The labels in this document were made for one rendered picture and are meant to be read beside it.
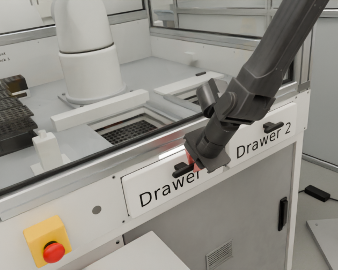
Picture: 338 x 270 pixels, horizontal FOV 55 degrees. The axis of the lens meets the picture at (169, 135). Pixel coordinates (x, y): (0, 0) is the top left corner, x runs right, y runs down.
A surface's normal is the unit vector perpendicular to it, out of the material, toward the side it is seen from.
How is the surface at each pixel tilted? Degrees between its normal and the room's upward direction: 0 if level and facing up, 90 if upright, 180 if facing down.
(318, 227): 5
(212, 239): 90
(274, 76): 105
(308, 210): 0
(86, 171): 90
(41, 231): 0
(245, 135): 90
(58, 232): 90
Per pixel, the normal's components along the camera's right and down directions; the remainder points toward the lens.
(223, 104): -0.86, -0.08
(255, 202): 0.57, 0.32
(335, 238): -0.19, -0.88
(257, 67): -0.74, -0.22
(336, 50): -0.78, 0.35
